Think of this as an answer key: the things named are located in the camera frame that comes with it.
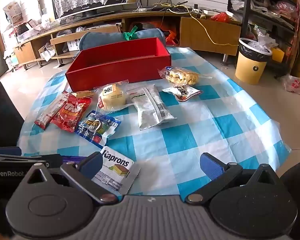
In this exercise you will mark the red cardboard box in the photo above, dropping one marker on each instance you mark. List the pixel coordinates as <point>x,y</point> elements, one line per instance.
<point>115,72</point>

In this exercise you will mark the bun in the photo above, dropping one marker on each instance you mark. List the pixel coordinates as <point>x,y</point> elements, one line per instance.
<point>112,97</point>

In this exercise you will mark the blue printed snack packet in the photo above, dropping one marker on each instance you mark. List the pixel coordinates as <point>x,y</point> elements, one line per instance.
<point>95,127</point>

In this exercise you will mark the white paper bag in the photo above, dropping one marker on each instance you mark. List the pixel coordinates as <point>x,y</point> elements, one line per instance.
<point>47,52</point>

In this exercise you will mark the wooden television stand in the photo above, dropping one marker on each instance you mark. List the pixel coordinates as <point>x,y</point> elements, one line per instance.
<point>65,31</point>

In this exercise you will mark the orange plastic bag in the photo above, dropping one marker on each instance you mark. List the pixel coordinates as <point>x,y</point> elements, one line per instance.
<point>171,38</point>

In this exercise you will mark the yellow waffle packet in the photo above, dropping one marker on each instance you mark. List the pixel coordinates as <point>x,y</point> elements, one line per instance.
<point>182,77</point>

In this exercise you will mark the blue checkered tablecloth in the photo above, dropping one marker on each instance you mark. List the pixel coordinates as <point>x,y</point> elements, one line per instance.
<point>190,130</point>

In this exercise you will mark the black shelf rack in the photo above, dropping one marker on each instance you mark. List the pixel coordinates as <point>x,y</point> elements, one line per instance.
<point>265,17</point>

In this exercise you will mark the wicker basket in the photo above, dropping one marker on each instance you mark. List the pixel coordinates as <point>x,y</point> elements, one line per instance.
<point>22,28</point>

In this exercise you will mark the dark blue snack packet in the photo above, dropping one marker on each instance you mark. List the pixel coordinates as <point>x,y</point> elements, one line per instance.
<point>72,159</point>

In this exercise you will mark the white paper packet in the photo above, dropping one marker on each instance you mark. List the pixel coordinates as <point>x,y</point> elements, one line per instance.
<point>50,112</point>

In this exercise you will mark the small white black-print packet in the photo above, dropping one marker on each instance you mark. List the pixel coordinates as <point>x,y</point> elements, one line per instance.
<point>182,93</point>

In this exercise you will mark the dark furniture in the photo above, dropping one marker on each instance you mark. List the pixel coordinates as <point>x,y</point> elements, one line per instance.
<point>2,110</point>

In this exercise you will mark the white power strip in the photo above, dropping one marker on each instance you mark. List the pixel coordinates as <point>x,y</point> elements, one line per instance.
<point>207,12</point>

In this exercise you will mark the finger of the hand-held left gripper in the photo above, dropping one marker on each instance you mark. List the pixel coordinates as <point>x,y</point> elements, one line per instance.
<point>8,150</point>
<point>20,159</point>

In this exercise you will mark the green ribbon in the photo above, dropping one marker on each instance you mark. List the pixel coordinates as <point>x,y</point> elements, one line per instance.
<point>129,35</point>

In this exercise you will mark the black router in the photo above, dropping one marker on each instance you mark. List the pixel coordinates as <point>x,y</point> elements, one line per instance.
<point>165,7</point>

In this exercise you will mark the yellow trash bin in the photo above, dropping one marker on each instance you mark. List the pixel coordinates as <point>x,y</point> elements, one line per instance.
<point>251,65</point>

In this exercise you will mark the long grey snack packet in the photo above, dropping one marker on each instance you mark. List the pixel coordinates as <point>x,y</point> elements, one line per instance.
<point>150,107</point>

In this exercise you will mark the red gummy candy packet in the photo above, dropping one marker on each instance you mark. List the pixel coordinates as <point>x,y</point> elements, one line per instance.
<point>71,115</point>

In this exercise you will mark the white printed box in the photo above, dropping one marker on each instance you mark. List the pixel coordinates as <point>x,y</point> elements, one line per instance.
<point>73,45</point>

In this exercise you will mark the rolled blue blanket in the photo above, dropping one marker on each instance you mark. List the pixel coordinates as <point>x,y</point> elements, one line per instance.
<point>100,38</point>

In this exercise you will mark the white wafer packet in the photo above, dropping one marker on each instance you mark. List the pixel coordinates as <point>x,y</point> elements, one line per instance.
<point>115,171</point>

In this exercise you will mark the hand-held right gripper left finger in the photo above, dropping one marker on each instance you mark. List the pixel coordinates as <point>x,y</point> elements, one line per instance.
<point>92,163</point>

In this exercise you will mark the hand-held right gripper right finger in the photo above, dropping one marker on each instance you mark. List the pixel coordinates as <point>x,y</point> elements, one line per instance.
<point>211,166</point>

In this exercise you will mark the printed cardboard carton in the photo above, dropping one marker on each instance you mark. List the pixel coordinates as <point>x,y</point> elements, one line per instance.
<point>13,11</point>

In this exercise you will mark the white plastic bag red print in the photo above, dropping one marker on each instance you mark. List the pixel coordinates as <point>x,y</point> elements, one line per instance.
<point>293,83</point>

